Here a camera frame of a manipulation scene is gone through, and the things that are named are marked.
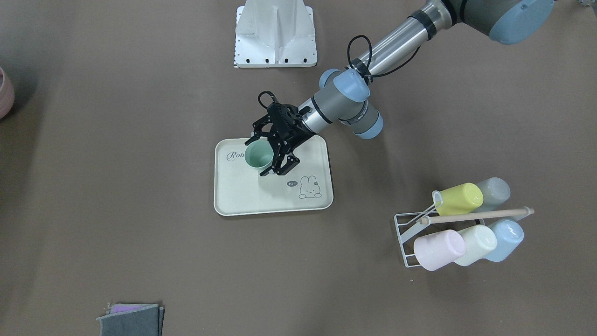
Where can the yellow cup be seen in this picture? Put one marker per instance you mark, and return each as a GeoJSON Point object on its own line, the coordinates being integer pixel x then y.
{"type": "Point", "coordinates": [460, 199]}

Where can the pink cup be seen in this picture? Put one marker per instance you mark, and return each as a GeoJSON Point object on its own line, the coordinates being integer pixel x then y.
{"type": "Point", "coordinates": [436, 250]}

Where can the light blue cup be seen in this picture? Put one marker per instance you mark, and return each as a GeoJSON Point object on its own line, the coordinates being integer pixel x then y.
{"type": "Point", "coordinates": [509, 235]}

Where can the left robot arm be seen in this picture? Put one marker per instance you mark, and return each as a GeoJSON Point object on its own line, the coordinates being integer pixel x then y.
{"type": "Point", "coordinates": [343, 94]}

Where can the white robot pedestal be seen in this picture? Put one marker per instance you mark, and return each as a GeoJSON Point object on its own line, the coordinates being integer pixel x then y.
{"type": "Point", "coordinates": [275, 33]}

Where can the grey cup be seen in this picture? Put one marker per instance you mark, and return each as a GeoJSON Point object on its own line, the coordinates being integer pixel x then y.
{"type": "Point", "coordinates": [495, 192]}

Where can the cream rabbit tray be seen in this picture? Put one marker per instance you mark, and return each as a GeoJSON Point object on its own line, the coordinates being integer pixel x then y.
{"type": "Point", "coordinates": [240, 190]}

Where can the white wire cup rack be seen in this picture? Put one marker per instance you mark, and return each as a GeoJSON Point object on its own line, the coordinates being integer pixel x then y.
{"type": "Point", "coordinates": [410, 226]}

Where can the cream white cup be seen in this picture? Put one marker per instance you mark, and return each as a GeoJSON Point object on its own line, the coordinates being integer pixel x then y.
{"type": "Point", "coordinates": [479, 241]}

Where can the mint green cup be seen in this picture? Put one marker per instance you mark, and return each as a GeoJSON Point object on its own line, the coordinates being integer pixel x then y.
{"type": "Point", "coordinates": [259, 154]}

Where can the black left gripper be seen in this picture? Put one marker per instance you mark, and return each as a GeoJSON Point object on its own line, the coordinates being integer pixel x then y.
{"type": "Point", "coordinates": [293, 127]}

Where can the pink bowl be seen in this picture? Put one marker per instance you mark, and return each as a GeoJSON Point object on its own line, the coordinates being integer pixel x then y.
{"type": "Point", "coordinates": [7, 94]}

